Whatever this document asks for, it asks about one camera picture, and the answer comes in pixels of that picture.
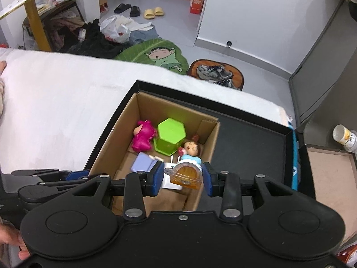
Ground white charger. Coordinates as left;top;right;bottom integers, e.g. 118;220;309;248
162;156;185;190

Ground brown cardboard box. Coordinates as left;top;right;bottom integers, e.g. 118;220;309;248
90;91;221;215

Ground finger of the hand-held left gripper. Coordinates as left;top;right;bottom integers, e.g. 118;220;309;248
11;169;91;181
19;175;99;201

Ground grey sneaker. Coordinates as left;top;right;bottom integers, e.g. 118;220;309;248
208;78;233;88
197;64;233;80

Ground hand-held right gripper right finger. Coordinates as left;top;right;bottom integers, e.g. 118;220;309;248
203;162;292;220

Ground green hexagonal box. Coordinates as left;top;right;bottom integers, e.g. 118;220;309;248
153;118;187;156

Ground pile of pink clothes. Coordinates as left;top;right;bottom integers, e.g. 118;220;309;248
49;11;79;51

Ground pink bear toy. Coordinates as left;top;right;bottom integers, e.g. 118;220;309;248
131;119;158;153

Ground plastic cup with yellow print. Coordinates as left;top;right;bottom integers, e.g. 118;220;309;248
332;124;357;154

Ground black tray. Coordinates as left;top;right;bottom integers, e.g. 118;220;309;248
84;80;317;199

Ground orange cardboard box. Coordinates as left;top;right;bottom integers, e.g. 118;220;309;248
190;0;206;14

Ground white plastic bag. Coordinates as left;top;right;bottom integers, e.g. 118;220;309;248
100;15;131;44

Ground girl figurine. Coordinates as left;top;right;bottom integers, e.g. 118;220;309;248
178;134;203;158

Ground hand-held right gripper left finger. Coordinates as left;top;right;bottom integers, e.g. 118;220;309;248
72;161;164;220

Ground blue printed towel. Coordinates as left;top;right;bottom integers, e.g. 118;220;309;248
284;112;300;190

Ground green leaf floor mat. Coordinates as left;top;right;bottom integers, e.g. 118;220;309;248
114;38;189;76

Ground grey sneakers on mat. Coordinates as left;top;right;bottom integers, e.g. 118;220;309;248
186;59;246;91

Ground person's left hand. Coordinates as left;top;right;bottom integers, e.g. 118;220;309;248
0;225;30;261

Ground grey jeans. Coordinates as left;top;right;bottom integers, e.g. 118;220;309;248
128;24;159;45

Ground red patterned packaging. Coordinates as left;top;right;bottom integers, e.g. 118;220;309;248
336;244;357;268

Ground yellow wooden table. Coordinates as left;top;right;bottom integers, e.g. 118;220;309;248
0;0;74;52

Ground blue figurine with orange base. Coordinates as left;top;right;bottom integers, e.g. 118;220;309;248
171;155;203;190

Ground pile of black clothes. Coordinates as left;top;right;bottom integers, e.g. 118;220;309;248
67;19;126;58

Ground purple charger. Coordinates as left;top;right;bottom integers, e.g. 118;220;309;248
131;152;165;174

